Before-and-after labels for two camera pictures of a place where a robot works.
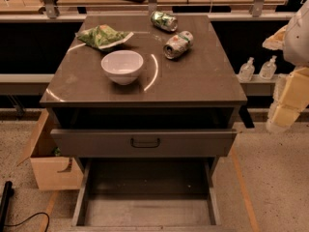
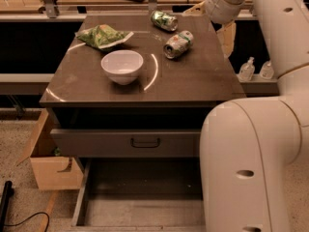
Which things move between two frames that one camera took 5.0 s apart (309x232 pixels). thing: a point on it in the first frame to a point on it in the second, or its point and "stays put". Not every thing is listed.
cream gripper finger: x=281 y=117 to x=226 y=35
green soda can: x=164 y=20 stays put
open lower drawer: x=141 y=194 stays put
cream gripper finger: x=276 y=42 to x=198 y=10
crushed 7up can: x=178 y=44 stays put
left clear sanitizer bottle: x=247 y=71 stays put
